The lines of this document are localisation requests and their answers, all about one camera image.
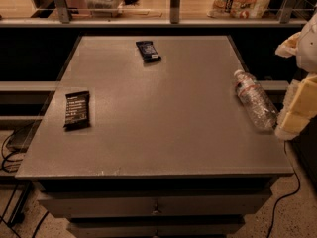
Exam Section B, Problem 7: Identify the upper cabinet drawer with knob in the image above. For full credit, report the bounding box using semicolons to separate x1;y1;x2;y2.
38;189;271;219

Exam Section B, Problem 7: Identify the lower cabinet drawer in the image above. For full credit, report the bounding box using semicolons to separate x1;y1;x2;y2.
67;215;245;238

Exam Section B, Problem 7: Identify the black cables left floor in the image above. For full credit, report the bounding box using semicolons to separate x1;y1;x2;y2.
0;122;51;238

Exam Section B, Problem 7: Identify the grey metal shelf rail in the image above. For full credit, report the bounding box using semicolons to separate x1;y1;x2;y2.
0;18;306;28

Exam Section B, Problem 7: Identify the black rxbar chocolate wrapper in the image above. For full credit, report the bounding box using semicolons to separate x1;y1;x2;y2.
64;91;90;130

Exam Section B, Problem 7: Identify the dark blue snack packet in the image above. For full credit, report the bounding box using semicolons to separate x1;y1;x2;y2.
136;41;161;63

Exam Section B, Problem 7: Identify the clear plastic water bottle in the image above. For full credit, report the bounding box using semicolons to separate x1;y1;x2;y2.
234;69;278;131

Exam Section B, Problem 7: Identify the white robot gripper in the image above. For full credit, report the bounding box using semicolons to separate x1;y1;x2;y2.
275;14;317;141

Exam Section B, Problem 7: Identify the black floor cable right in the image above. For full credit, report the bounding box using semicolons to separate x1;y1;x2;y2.
265;141;302;238

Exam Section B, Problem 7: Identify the colourful snack bag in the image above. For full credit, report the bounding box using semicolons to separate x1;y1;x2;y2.
207;0;270;19

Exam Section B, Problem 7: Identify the clear plastic container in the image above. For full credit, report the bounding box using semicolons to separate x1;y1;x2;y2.
85;0;123;18

